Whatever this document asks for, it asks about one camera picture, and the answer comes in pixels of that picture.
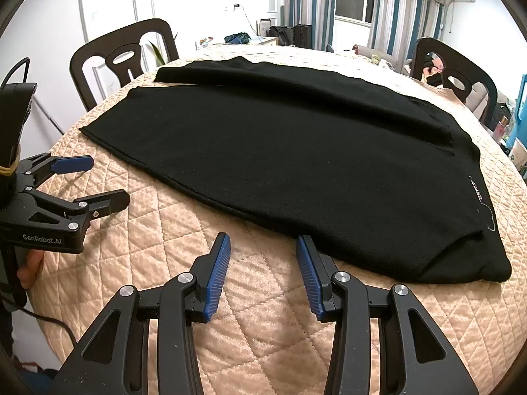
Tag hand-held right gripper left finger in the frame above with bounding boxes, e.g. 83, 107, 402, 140
49, 232, 232, 395

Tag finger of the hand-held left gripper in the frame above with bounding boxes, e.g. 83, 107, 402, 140
17, 154, 94, 190
22, 188, 131, 231

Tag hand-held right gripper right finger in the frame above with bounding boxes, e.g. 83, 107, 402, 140
296, 234, 480, 395

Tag black pants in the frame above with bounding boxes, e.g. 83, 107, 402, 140
79, 55, 512, 284

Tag person's left hand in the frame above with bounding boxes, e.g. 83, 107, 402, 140
17, 250, 45, 289

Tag white metal pole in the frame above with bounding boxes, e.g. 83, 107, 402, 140
35, 98, 63, 133

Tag beige quilted blanket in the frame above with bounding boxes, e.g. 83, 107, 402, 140
25, 43, 527, 395

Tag dark wooden chair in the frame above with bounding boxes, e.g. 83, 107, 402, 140
409, 38, 499, 128
69, 18, 180, 112

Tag green plant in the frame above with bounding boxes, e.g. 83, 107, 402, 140
148, 41, 166, 67

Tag white side desk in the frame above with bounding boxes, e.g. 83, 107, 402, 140
193, 35, 281, 52

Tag black bag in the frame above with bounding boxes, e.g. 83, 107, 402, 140
269, 25, 295, 46

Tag pink and black cloth bundle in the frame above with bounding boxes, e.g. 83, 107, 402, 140
422, 58, 445, 86

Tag white paper cup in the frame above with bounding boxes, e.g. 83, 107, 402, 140
508, 138, 527, 169

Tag blue striped curtain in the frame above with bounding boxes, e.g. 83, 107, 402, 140
368, 0, 447, 56
284, 0, 338, 50

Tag window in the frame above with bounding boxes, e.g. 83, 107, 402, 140
334, 0, 377, 23

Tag black cable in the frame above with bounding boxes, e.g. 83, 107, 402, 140
3, 58, 30, 86
0, 296, 78, 344

